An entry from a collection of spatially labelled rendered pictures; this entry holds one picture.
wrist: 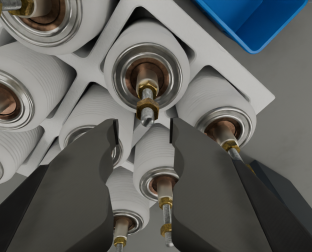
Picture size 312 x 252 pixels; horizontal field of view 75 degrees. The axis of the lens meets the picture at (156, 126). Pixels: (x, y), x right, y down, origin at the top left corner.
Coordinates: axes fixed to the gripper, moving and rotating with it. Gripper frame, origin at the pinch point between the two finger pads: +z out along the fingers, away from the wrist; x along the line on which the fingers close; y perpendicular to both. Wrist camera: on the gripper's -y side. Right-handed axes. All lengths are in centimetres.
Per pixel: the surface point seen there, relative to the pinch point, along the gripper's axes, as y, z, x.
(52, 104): 5.1, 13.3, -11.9
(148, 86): 0.4, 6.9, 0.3
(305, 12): -3.9, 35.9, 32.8
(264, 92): 5.8, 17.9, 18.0
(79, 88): 4.8, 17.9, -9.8
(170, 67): -0.2, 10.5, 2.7
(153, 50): -1.9, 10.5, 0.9
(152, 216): 63, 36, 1
